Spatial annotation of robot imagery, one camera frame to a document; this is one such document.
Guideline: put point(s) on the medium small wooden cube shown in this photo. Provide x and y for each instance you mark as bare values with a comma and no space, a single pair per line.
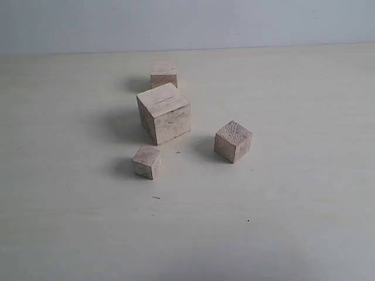
232,141

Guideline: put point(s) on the smallest wooden cube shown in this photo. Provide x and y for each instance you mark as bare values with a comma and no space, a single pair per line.
147,162

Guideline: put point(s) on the second largest wooden cube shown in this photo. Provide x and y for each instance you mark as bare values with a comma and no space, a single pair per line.
164,72

